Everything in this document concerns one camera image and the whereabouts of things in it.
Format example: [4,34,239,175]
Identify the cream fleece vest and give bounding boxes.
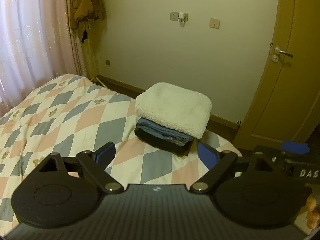
[135,82,212,139]

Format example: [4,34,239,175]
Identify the person's right hand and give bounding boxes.
[305,184,319,230]

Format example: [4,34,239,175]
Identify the wooden door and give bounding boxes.
[233,0,319,150]

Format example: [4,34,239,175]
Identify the checkered patchwork quilt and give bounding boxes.
[1,75,236,235]

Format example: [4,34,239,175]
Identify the folded black garment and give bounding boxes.
[135,127,194,156]

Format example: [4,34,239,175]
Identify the folded blue jeans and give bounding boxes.
[136,118,194,146]

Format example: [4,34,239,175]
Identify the coat stand pole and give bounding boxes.
[79,22,107,88]

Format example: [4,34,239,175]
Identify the sheer pink curtain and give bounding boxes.
[1,0,87,115]

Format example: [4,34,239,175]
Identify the brown hanging jacket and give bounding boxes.
[70,0,105,29]

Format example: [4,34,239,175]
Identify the silver door handle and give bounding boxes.
[272,46,293,63]

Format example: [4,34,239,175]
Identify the beige wall switch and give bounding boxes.
[209,18,220,29]

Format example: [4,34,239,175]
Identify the wall socket with charger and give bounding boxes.
[170,12,188,27]

